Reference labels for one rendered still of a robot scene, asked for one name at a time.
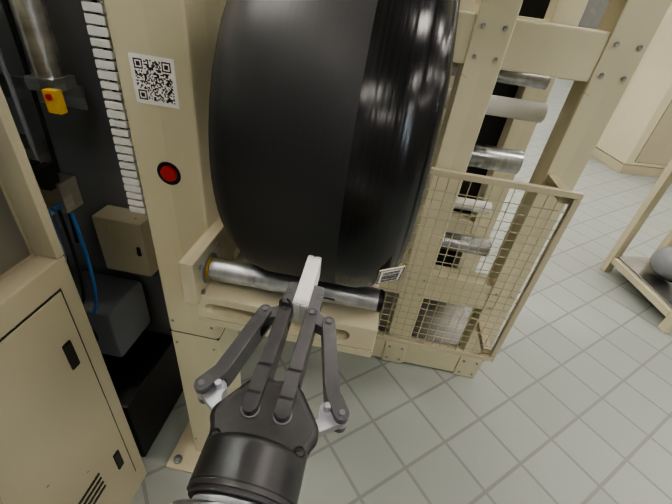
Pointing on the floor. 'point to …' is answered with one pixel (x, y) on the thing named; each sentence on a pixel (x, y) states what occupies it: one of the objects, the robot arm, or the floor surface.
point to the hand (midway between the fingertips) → (307, 287)
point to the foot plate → (184, 453)
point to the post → (190, 334)
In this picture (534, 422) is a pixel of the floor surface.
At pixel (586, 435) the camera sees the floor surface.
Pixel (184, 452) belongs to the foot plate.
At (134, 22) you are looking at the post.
